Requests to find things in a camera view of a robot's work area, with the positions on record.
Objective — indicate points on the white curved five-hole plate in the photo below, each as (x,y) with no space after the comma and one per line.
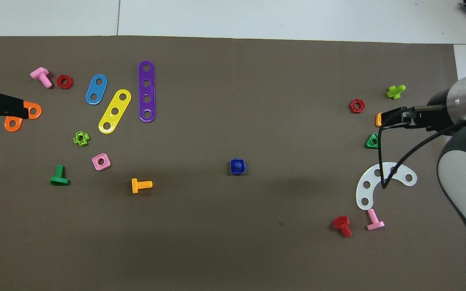
(371,179)

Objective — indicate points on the blue plastic bolt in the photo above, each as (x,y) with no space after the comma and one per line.
(237,165)

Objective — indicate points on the pink plastic bolt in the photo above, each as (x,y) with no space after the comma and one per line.
(43,77)
(375,225)

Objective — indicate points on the blue two-hole plastic plate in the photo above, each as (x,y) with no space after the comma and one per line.
(96,89)

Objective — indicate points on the purple four-hole plastic plate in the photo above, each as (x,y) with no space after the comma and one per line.
(147,91)

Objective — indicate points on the dark green plastic bolt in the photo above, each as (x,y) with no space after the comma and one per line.
(58,180)

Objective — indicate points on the orange plastic bolt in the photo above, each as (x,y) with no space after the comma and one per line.
(134,186)

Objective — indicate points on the orange heart-shaped plastic plate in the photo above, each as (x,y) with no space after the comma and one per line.
(19,122)

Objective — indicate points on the green triangular plastic nut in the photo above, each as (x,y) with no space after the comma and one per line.
(368,144)

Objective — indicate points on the orange square plastic nut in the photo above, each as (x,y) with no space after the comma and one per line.
(378,120)

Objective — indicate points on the red plastic bolt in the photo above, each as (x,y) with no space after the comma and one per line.
(341,222)

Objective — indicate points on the lime cross-head plastic bolt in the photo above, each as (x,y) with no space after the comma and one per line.
(395,92)

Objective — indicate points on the brown table mat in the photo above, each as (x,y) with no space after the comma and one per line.
(233,101)

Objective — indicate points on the blue square plastic nut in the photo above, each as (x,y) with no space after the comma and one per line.
(233,171)

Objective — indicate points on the red hexagonal plastic nut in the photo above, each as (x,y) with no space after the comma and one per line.
(352,106)
(59,82)

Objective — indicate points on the yellow three-hole plastic plate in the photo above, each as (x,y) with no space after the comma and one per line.
(119,104)

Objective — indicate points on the lime cross-shaped plastic nut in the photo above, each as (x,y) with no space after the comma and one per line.
(86,139)

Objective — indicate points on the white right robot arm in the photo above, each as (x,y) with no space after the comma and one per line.
(459,173)

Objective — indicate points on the pink square plastic nut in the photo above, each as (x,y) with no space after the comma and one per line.
(106,165)

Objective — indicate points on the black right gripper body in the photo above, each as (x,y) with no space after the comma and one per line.
(437,117)

